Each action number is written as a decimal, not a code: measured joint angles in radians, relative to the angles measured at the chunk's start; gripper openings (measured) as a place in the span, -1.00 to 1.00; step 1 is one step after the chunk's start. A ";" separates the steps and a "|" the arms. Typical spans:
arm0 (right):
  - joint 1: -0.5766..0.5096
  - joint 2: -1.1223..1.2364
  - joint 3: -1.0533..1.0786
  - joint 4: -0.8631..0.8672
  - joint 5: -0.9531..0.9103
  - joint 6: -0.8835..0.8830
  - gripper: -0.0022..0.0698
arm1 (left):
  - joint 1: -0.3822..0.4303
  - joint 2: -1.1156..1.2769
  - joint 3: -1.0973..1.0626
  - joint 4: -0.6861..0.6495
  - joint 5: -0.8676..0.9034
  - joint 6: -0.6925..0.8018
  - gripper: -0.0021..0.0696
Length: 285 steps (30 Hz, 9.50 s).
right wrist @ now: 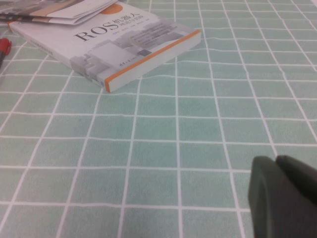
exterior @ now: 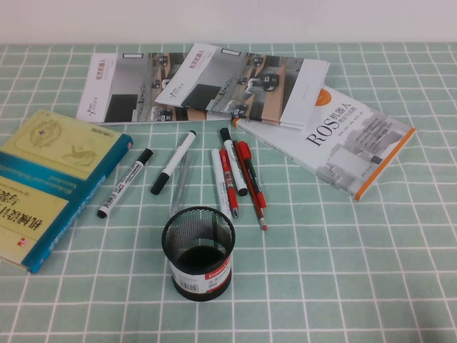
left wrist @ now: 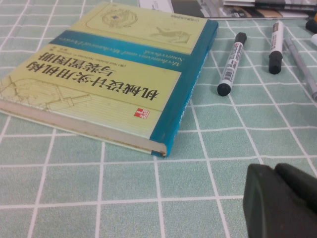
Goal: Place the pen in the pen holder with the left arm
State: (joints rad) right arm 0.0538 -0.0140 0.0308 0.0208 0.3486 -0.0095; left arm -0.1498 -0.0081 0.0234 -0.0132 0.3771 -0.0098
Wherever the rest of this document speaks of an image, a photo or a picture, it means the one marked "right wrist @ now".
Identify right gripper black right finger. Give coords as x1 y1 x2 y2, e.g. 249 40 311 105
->
275 154 317 197

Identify brochure with red title text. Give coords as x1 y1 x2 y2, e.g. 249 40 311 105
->
0 0 120 26

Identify white ROS book orange edge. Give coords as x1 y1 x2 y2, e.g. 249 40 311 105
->
7 1 203 94

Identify red pen with black barrel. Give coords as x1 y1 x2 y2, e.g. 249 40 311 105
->
0 38 13 68

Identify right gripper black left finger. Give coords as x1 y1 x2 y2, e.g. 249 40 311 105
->
248 155 317 238

